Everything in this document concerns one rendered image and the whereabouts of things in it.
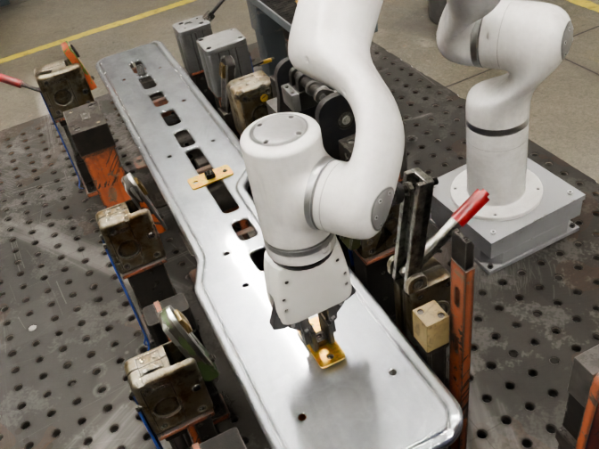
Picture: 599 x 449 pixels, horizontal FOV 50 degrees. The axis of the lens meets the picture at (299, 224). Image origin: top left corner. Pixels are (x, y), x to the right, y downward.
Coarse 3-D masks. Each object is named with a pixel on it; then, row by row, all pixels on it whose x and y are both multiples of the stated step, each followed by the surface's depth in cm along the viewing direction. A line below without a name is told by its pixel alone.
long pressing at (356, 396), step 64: (128, 64) 166; (128, 128) 141; (192, 128) 137; (192, 192) 119; (256, 320) 93; (384, 320) 89; (256, 384) 84; (320, 384) 83; (384, 384) 82; (320, 448) 76; (384, 448) 75
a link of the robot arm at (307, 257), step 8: (264, 240) 73; (328, 240) 72; (272, 248) 72; (312, 248) 71; (320, 248) 72; (328, 248) 73; (272, 256) 73; (280, 256) 72; (288, 256) 72; (296, 256) 72; (304, 256) 72; (312, 256) 72; (320, 256) 72; (288, 264) 73; (296, 264) 72; (304, 264) 72
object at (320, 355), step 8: (312, 320) 90; (320, 344) 87; (328, 344) 87; (336, 344) 87; (312, 352) 86; (320, 352) 86; (328, 352) 86; (336, 352) 86; (320, 360) 85; (328, 360) 85; (336, 360) 85
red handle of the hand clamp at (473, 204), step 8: (480, 192) 84; (472, 200) 84; (480, 200) 84; (464, 208) 85; (472, 208) 84; (480, 208) 85; (456, 216) 85; (464, 216) 85; (472, 216) 85; (448, 224) 86; (456, 224) 85; (464, 224) 85; (440, 232) 86; (448, 232) 85; (432, 240) 86; (440, 240) 86; (432, 248) 86; (424, 256) 86; (432, 256) 87; (424, 264) 87; (400, 272) 87
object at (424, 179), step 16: (416, 176) 78; (400, 192) 77; (416, 192) 78; (432, 192) 78; (400, 208) 82; (416, 208) 79; (400, 224) 83; (416, 224) 80; (400, 240) 85; (416, 240) 82; (400, 256) 87; (416, 256) 83; (416, 272) 85
